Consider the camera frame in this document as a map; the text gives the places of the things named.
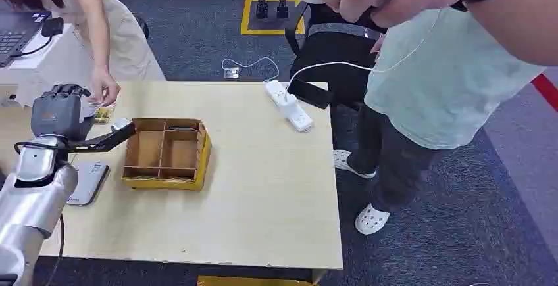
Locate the black bag with grey strap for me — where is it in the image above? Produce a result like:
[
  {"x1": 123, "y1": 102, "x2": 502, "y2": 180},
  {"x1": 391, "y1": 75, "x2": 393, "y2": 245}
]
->
[{"x1": 285, "y1": 2, "x2": 388, "y2": 112}]

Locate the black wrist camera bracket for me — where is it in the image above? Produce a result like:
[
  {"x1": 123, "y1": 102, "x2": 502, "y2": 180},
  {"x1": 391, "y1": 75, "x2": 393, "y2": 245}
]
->
[{"x1": 66, "y1": 121, "x2": 138, "y2": 154}]

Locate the red floor tape line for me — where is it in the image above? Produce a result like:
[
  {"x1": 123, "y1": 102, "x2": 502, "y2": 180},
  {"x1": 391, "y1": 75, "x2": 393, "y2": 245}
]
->
[{"x1": 530, "y1": 73, "x2": 558, "y2": 114}]

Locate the person in beige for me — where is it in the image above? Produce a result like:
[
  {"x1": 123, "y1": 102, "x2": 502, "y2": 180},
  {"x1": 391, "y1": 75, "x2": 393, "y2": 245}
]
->
[{"x1": 0, "y1": 0, "x2": 167, "y2": 107}]

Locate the person in pale green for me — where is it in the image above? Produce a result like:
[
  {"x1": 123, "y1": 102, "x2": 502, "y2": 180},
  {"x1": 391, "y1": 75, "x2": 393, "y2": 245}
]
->
[{"x1": 288, "y1": 0, "x2": 558, "y2": 237}]

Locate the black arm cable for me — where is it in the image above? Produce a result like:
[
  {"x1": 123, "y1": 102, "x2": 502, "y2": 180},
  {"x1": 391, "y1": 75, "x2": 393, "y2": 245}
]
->
[{"x1": 13, "y1": 141, "x2": 70, "y2": 155}]

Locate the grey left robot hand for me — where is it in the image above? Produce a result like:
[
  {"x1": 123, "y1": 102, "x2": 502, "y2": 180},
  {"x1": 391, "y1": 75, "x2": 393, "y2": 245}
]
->
[{"x1": 30, "y1": 83, "x2": 95, "y2": 143}]

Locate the white side table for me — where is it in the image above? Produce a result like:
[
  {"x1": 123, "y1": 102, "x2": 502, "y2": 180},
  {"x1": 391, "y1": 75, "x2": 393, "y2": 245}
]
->
[{"x1": 0, "y1": 22, "x2": 95, "y2": 107}]

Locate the white floor cable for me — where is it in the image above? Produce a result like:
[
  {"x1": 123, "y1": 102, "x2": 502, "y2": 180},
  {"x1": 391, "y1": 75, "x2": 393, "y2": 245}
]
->
[{"x1": 220, "y1": 55, "x2": 281, "y2": 83}]

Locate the pale wooden desk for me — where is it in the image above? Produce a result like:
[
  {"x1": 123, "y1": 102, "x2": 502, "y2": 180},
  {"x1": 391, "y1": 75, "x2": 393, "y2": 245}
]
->
[{"x1": 0, "y1": 80, "x2": 344, "y2": 271}]

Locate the white power strip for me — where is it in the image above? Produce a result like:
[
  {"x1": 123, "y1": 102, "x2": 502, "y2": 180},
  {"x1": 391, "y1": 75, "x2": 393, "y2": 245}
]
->
[{"x1": 264, "y1": 79, "x2": 315, "y2": 134}]

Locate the silver flat device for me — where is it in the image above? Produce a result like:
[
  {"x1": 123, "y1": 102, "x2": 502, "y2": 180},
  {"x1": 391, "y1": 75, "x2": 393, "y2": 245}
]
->
[{"x1": 66, "y1": 162, "x2": 111, "y2": 208}]

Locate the black laptop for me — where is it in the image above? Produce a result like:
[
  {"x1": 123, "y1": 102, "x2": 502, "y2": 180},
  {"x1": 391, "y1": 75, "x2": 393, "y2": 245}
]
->
[{"x1": 0, "y1": 11, "x2": 51, "y2": 68}]

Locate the yellow box edge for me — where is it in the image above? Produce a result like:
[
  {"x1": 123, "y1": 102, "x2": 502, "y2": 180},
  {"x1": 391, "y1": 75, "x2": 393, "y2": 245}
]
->
[{"x1": 196, "y1": 275, "x2": 316, "y2": 286}]

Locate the thin white cable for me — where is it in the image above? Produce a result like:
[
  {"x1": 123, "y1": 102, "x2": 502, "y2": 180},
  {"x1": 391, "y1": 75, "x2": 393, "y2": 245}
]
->
[{"x1": 284, "y1": 10, "x2": 442, "y2": 103}]

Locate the wooden card box yellow base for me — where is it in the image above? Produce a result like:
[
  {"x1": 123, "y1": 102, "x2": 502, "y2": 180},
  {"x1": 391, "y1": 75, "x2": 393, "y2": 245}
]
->
[{"x1": 121, "y1": 117, "x2": 213, "y2": 192}]

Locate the black power adapter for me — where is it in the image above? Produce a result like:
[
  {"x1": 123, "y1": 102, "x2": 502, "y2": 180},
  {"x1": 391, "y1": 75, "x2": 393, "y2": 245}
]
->
[{"x1": 41, "y1": 16, "x2": 65, "y2": 38}]

